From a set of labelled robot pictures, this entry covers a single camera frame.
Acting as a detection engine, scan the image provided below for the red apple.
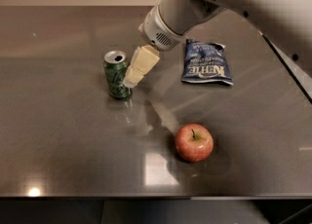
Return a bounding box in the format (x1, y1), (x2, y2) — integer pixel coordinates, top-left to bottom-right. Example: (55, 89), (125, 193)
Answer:
(175, 123), (214, 163)

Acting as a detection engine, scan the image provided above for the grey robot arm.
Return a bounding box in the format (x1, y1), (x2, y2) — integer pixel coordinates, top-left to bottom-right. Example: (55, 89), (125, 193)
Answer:
(139, 0), (312, 76)

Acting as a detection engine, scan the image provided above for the green soda can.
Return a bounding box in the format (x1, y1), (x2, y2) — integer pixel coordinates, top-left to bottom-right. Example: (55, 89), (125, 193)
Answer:
(103, 51), (132, 99)

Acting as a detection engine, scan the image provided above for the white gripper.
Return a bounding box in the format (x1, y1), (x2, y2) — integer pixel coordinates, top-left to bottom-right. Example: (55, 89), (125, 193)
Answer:
(123, 6), (183, 89)

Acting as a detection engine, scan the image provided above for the blue chip bag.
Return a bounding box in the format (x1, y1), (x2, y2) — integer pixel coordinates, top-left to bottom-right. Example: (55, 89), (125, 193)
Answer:
(181, 39), (233, 86)

